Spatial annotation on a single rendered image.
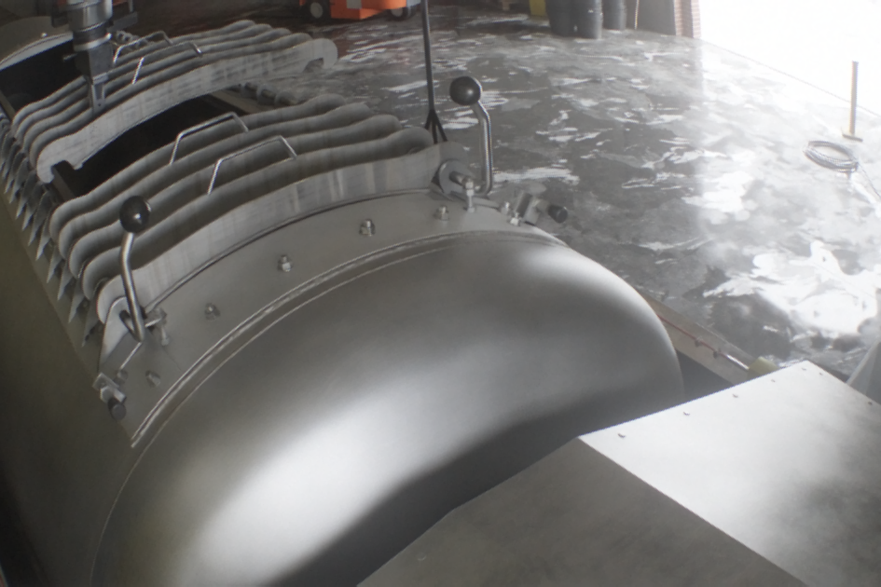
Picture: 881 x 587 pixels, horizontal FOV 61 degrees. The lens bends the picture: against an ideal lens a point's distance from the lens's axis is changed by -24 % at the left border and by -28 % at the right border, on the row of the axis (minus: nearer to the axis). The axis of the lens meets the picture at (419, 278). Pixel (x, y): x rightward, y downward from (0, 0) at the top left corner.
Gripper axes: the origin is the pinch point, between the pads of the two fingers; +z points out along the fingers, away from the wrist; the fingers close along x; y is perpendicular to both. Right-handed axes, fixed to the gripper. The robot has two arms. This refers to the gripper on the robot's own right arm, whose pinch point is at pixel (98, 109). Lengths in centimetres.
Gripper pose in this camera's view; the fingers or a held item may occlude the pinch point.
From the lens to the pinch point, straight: 157.3
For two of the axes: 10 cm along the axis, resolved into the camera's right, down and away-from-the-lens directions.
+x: 6.0, 3.8, -7.1
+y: -8.0, 3.5, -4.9
